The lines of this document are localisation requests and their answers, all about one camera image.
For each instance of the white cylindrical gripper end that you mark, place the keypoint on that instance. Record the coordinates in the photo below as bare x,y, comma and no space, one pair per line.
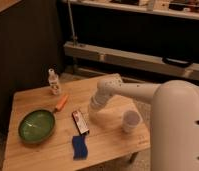
96,104

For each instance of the blue sponge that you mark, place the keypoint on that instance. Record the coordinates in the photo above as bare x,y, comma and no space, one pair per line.
80,148

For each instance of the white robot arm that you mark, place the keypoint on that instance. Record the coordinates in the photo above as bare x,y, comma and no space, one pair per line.
174,123

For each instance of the white paper cup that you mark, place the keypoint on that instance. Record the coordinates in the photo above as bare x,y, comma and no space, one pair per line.
130,120

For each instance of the small clear bottle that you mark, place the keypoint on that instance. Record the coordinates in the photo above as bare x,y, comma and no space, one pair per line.
54,82

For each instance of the wooden table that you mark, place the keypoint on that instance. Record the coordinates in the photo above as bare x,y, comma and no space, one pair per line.
105,142

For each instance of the long grey metal case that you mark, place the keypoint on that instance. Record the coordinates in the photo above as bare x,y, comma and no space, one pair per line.
130,59

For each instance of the metal pole stand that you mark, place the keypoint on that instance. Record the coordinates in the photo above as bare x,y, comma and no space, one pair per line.
74,37

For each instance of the upper shelf with clutter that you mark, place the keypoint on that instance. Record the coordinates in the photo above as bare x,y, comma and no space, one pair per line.
134,8

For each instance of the green pan orange handle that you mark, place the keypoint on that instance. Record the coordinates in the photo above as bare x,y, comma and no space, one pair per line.
38,125

